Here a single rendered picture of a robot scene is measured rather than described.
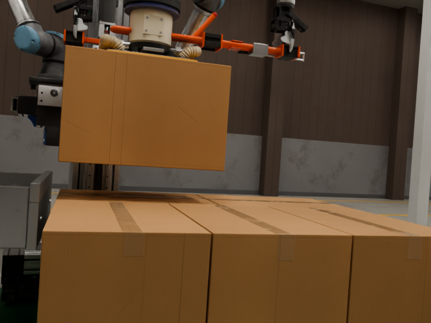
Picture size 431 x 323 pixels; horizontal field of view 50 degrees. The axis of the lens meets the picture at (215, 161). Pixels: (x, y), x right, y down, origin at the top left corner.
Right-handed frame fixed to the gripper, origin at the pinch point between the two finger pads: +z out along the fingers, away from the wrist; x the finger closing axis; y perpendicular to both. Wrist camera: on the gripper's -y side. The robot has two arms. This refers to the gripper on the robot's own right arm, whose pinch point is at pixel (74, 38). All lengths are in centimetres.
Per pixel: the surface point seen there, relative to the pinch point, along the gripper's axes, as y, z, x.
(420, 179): 298, 60, 135
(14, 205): -13, 67, -60
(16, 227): -13, 73, -60
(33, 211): -8, 68, -60
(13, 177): -23, 63, 5
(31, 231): -8, 75, -60
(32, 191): -8, 62, -60
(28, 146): -75, 54, 559
